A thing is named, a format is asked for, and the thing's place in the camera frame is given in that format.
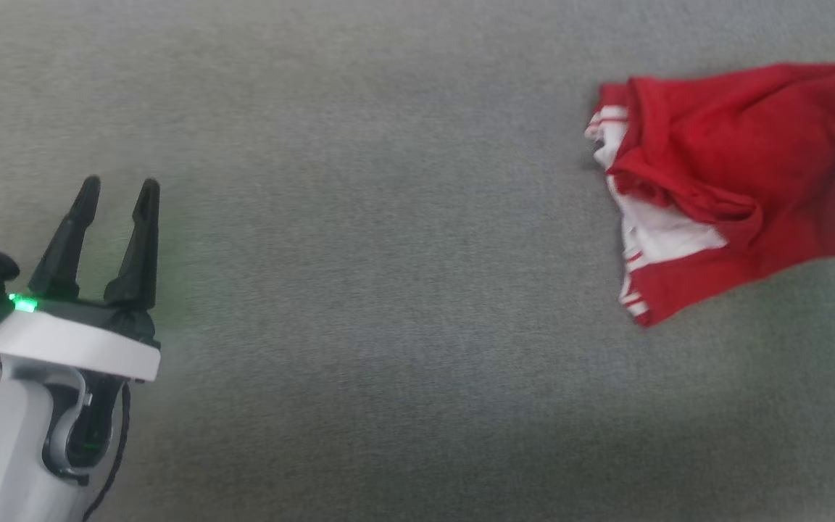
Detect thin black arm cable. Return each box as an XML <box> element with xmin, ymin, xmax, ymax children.
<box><xmin>83</xmin><ymin>381</ymin><xmax>133</xmax><ymax>522</ymax></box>

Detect red and white jersey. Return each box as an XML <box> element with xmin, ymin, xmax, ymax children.
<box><xmin>583</xmin><ymin>60</ymin><xmax>835</xmax><ymax>329</ymax></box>

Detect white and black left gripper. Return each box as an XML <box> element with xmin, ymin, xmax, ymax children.
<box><xmin>0</xmin><ymin>175</ymin><xmax>163</xmax><ymax>384</ymax></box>

